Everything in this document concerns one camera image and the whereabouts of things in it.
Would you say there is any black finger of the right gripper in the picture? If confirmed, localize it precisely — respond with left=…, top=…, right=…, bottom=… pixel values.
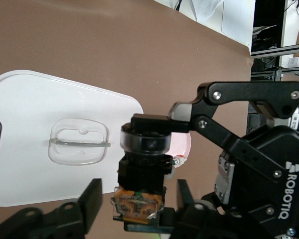
left=131, top=81, right=299, bottom=150
left=113, top=207, right=177, bottom=234

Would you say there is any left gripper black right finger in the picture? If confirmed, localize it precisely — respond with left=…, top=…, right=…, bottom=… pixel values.
left=171, top=178, right=245, bottom=239

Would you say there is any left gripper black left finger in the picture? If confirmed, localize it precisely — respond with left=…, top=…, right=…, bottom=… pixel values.
left=0, top=178, right=104, bottom=239

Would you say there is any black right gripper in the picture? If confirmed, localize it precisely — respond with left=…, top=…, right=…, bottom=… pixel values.
left=213, top=125, right=299, bottom=239

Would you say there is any white lidded storage box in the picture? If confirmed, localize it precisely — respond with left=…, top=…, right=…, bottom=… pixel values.
left=0, top=69, right=144, bottom=207

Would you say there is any pink round plate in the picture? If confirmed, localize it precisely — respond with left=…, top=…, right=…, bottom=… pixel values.
left=164, top=131, right=192, bottom=168

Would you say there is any brown table cover mat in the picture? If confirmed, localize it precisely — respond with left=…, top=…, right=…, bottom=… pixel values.
left=0, top=0, right=255, bottom=239

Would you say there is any aluminium profile shelf frame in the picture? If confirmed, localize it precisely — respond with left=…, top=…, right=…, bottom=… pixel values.
left=250, top=42, right=299, bottom=81

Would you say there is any small white green switch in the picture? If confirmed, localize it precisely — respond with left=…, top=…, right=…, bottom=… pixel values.
left=172, top=154, right=188, bottom=167

